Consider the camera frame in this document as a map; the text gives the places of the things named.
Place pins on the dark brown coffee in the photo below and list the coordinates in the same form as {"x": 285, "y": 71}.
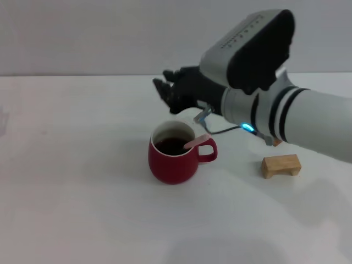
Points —
{"x": 169, "y": 147}

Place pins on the light wooden spoon rest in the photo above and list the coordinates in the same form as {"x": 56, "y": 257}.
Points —
{"x": 277, "y": 165}

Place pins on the red ceramic mug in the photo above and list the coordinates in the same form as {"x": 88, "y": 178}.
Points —
{"x": 173, "y": 167}

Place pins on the dark orange wooden block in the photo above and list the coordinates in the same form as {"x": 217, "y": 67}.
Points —
{"x": 277, "y": 142}

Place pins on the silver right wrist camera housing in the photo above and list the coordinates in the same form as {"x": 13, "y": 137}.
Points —
{"x": 247, "y": 52}

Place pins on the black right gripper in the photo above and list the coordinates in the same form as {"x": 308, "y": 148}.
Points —
{"x": 198, "y": 88}

